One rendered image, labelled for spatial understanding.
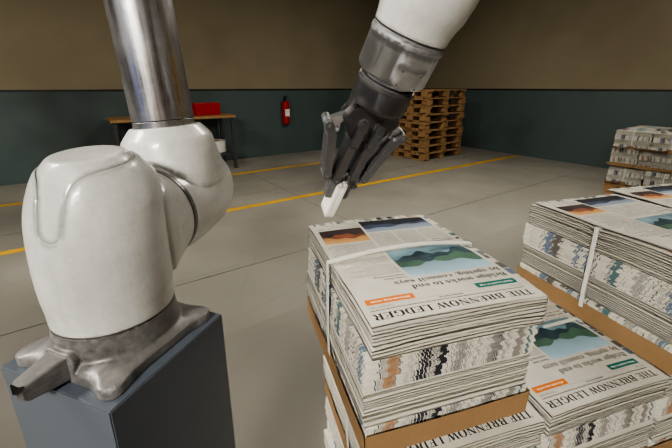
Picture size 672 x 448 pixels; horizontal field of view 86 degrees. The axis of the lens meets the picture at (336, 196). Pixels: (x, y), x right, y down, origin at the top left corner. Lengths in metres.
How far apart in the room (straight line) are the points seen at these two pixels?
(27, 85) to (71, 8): 1.25
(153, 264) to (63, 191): 0.13
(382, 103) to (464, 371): 0.41
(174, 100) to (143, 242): 0.26
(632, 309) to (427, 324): 0.54
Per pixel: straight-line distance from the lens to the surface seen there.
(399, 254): 0.68
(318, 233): 0.75
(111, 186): 0.50
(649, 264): 0.93
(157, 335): 0.58
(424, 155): 7.04
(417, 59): 0.43
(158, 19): 0.68
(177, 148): 0.64
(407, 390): 0.60
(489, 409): 0.70
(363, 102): 0.46
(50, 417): 0.66
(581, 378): 0.89
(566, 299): 1.06
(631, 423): 1.01
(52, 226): 0.52
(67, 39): 6.85
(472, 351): 0.62
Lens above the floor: 1.35
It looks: 17 degrees down
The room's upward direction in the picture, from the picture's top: straight up
